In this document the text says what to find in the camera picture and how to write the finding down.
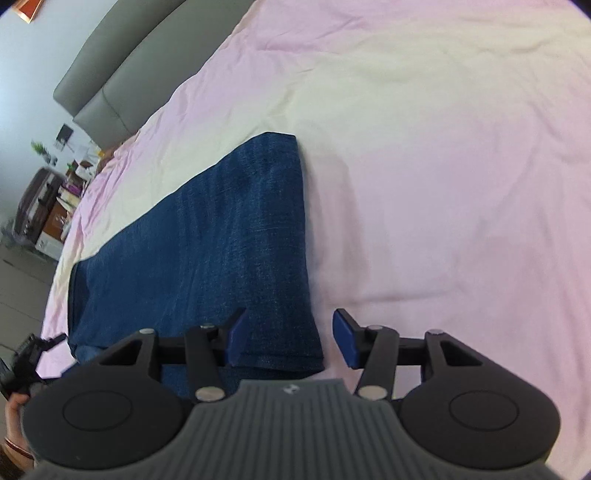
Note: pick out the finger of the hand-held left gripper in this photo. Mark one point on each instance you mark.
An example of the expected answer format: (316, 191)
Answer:
(51, 342)

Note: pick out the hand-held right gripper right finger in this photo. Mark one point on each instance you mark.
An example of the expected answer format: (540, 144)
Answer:
(347, 339)

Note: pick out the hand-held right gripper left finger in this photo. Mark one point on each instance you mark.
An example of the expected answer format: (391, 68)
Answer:
(236, 337)

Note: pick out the blue denim pants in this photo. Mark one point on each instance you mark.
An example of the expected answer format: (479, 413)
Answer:
(221, 258)

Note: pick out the person's left forearm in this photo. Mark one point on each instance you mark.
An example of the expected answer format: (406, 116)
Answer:
(16, 466)

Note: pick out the person's left hand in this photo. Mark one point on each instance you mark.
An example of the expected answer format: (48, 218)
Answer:
(14, 415)

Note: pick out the brown and white nightstand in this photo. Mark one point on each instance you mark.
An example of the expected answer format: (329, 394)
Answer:
(55, 221)

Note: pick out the dark brown suitcase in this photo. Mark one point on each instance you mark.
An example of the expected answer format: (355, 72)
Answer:
(37, 203)

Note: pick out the group of toiletry bottles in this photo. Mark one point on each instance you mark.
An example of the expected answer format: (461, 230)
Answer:
(78, 170)

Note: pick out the pink and cream blanket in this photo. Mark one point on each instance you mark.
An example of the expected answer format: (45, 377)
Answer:
(438, 184)

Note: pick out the small potted green plant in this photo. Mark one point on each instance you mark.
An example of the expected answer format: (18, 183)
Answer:
(44, 151)

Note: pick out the brown cloth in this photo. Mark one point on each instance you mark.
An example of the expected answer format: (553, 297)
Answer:
(109, 154)

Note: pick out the grey padded headboard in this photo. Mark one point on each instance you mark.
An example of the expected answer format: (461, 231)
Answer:
(134, 64)

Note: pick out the dark wall outlet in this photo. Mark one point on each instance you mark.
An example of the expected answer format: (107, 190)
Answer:
(64, 134)

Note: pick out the framed orange wall painting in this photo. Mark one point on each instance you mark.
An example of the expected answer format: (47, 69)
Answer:
(27, 8)

